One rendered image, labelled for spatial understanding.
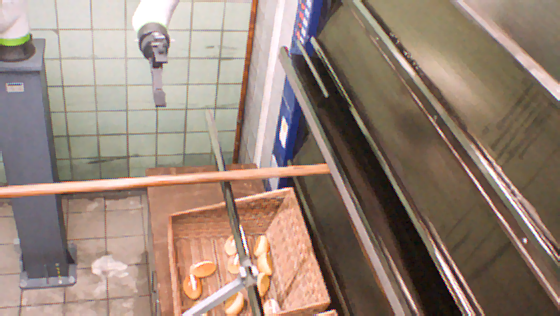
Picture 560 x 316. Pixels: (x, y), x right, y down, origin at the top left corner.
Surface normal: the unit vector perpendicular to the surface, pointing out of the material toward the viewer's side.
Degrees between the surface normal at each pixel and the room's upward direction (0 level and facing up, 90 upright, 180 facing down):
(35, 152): 90
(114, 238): 0
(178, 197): 0
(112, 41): 90
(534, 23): 90
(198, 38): 90
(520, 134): 70
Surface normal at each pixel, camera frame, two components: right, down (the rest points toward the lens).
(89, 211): 0.15, -0.77
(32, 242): 0.25, 0.63
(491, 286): -0.85, -0.22
